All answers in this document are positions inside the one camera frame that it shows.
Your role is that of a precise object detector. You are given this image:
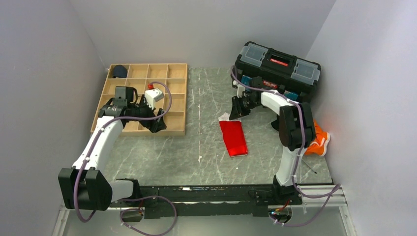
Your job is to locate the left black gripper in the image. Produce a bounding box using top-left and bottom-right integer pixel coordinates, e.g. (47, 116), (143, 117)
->
(128, 95), (166, 133)

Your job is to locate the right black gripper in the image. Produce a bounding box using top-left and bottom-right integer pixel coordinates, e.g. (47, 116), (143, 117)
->
(229, 95), (259, 121)

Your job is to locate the red white underwear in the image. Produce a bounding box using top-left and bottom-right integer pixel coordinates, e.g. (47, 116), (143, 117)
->
(218, 113), (248, 158)

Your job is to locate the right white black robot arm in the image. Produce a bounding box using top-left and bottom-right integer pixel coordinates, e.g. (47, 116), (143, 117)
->
(229, 75), (316, 204)

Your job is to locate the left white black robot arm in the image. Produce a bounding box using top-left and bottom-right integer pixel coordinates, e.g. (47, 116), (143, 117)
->
(58, 83), (168, 211)

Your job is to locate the wooden compartment tray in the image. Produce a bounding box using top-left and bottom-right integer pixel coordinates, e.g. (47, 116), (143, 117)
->
(90, 63), (189, 138)

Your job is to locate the dark blue rolled garment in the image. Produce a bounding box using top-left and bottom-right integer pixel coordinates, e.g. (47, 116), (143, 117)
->
(111, 64), (128, 78)

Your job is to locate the black toolbox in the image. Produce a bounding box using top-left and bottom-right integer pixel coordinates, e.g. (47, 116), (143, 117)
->
(234, 41), (321, 103)

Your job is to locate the orange garment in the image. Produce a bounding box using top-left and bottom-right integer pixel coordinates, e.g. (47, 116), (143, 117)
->
(304, 119), (331, 157)

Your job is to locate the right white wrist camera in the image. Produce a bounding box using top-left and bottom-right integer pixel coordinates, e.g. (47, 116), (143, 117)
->
(237, 85), (246, 98)

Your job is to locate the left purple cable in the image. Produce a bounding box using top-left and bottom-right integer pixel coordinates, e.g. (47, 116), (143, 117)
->
(72, 81), (178, 236)

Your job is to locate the purple cable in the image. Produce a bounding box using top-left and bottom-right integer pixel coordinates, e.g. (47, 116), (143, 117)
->
(72, 81), (178, 236)
(230, 65), (342, 228)

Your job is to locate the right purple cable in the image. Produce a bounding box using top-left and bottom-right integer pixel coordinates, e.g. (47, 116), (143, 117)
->
(230, 65), (342, 228)

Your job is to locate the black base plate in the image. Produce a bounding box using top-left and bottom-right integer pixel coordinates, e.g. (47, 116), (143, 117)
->
(110, 183), (302, 219)

